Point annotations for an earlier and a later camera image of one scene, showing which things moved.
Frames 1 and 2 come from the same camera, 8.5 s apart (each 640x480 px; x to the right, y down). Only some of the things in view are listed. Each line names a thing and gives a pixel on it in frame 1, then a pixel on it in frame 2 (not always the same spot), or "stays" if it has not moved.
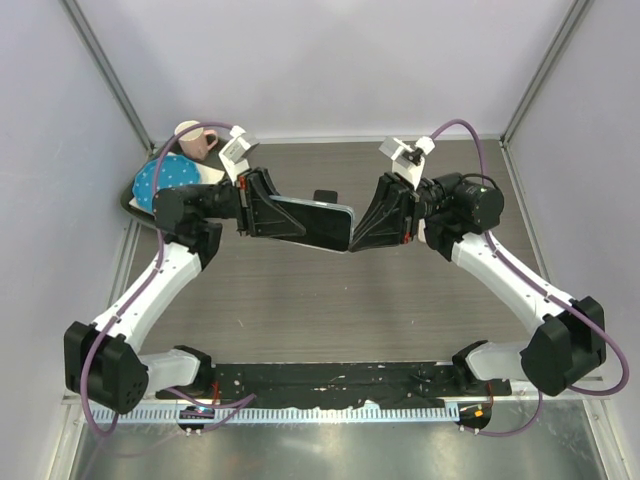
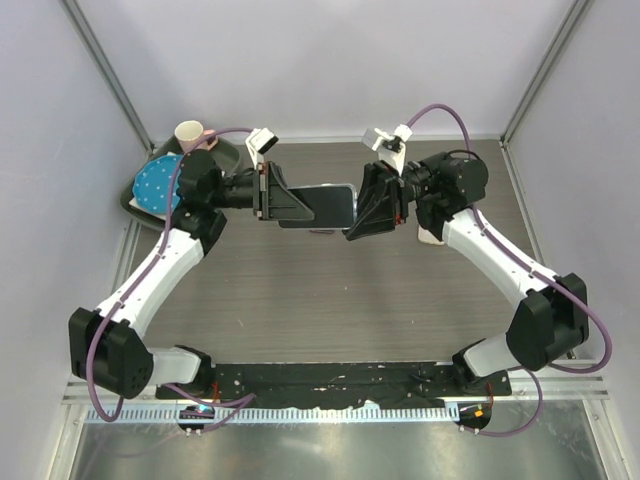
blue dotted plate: (174, 170) stays
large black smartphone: (327, 227) to (334, 206)
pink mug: (197, 142) stays
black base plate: (335, 385) stays
